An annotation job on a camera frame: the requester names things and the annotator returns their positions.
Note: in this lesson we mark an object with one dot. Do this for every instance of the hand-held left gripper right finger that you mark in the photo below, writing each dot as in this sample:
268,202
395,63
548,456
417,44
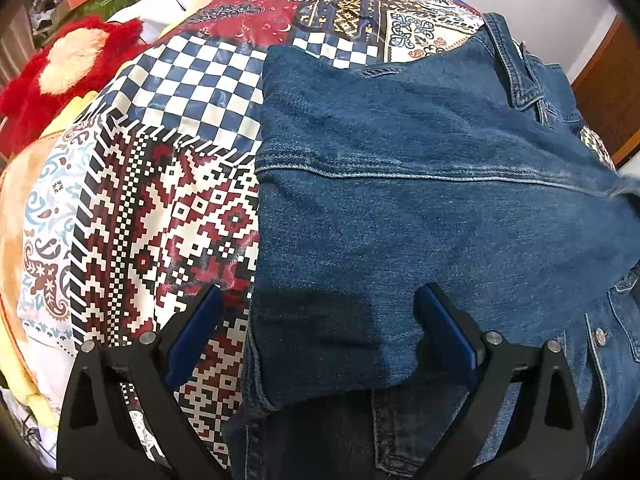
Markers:
445,327

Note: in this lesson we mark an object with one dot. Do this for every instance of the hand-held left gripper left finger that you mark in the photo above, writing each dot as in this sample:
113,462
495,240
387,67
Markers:
195,330

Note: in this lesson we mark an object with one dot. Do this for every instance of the blue denim jacket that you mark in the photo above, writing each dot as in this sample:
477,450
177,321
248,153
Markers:
400,185

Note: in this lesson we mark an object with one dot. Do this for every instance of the patchwork patterned bedspread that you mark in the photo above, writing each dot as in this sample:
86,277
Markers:
190,85

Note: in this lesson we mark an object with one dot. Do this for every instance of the red plush toy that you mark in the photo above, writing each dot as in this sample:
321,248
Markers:
30,105

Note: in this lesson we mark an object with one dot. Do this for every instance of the brown wooden door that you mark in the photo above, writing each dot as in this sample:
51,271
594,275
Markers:
615,85

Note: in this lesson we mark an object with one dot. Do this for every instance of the white cloth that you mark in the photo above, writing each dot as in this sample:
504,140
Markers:
155,10

